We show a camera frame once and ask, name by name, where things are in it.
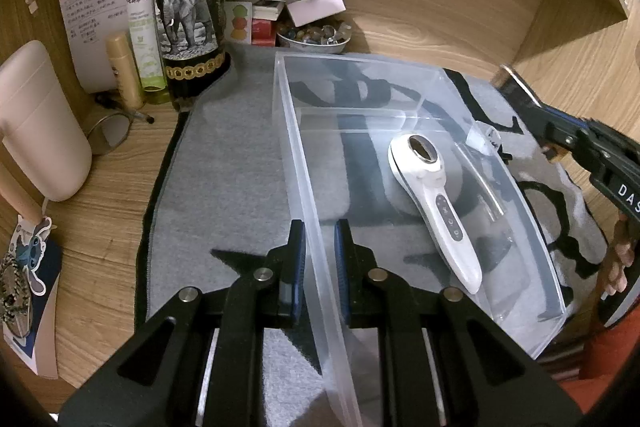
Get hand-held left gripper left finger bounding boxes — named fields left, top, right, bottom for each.
left=60, top=219, right=307, bottom=427

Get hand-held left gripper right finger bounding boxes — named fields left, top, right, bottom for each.
left=334, top=219, right=586, bottom=427

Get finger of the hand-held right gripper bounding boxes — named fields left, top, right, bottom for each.
left=539, top=142, right=576, bottom=165
left=492, top=63, right=593, bottom=146

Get small clear plastic piece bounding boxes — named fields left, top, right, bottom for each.
left=465, top=121, right=502, bottom=156

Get clear plastic storage bin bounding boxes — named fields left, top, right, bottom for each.
left=274, top=51, right=567, bottom=427

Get person's right hand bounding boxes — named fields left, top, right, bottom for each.
left=602, top=212, right=640, bottom=299

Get white handheld massager device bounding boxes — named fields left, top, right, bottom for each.
left=388, top=133, right=484, bottom=294

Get grey mat with black pattern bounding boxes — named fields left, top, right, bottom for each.
left=131, top=42, right=608, bottom=427

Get person's orange clothing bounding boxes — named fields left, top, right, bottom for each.
left=555, top=314, right=638, bottom=413

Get white bowl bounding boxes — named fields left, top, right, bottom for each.
left=276, top=27, right=353, bottom=55

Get pile of polished stones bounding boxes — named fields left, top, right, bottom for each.
left=278, top=23, right=352, bottom=45

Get black pen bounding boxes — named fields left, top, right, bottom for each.
left=95, top=93, right=155, bottom=124

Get small red box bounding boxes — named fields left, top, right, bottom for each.
left=251, top=18, right=277, bottom=46

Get card with coloured circles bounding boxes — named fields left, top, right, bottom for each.
left=226, top=0, right=253, bottom=44

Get small white box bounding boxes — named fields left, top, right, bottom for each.
left=252, top=1, right=285, bottom=22

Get blank white card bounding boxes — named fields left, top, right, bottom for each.
left=287, top=0, right=347, bottom=28

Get beige tube bottle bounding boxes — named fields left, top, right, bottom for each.
left=105, top=32, right=147, bottom=109

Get white and blue card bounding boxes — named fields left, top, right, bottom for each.
left=0, top=234, right=63, bottom=379

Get blue cartoon sticker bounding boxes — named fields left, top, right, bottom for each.
left=10, top=214, right=53, bottom=295

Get green spray bottle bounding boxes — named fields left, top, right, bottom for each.
left=123, top=0, right=169, bottom=104

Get pale pink container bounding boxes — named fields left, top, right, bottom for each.
left=0, top=41, right=94, bottom=219

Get handwritten white note paper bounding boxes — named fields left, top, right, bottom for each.
left=59, top=0, right=132, bottom=94

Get braided cord charm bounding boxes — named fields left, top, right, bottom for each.
left=0, top=252, right=31, bottom=339

